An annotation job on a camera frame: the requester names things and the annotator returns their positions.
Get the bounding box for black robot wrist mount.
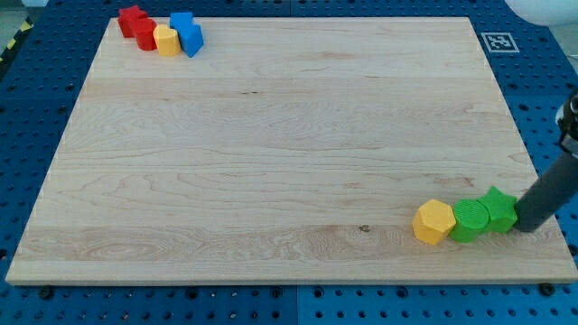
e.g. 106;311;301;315
555;88;577;158

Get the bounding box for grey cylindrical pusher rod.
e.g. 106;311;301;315
515;152;577;232

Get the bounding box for green star block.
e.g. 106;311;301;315
477;186;517;234

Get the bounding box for green circle block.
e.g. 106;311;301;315
449;199;489;243

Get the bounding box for red star block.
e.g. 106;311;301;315
117;5;148;38

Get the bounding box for yellow hexagon block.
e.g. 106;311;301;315
412;200;456;246

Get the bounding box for white fiducial marker tag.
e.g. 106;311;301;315
481;32;519;53

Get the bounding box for white round object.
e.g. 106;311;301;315
505;0;577;26

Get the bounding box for wooden board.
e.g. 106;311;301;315
6;17;577;286

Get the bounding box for blue angular block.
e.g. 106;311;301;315
178;24;204;58

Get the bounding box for blue cube block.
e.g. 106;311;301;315
170;12;194;31

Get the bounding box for yellow heart block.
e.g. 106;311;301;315
153;24;182;57

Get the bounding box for red cylinder block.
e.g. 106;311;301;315
130;18;156;51

